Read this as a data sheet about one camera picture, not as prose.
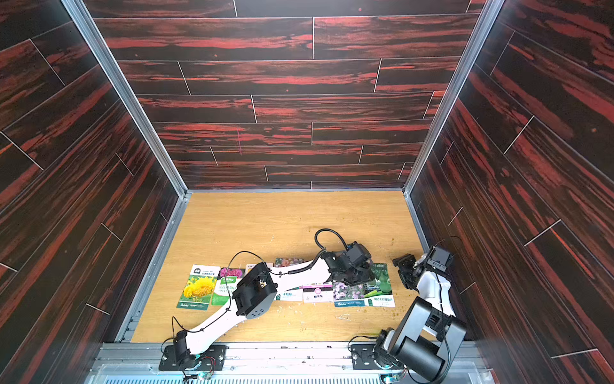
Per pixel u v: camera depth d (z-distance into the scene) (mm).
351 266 723
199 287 885
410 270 810
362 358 731
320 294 866
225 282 905
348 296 862
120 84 806
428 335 454
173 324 734
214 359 724
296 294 859
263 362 749
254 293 604
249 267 933
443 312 432
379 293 867
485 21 677
